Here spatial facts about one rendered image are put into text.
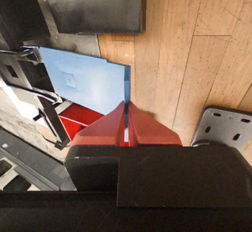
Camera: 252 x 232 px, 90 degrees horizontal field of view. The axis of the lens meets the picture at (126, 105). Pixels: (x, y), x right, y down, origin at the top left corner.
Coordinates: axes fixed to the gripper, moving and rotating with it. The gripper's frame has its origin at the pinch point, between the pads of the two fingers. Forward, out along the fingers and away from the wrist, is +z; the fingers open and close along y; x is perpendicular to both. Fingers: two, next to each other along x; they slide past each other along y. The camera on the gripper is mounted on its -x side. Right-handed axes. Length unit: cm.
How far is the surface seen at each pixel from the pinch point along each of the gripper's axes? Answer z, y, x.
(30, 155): 276, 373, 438
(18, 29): 15.5, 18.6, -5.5
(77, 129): 19.0, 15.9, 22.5
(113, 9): 11.3, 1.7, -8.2
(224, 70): 6.7, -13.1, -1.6
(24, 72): 13.3, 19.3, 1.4
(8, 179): 190, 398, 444
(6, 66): 15.6, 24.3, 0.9
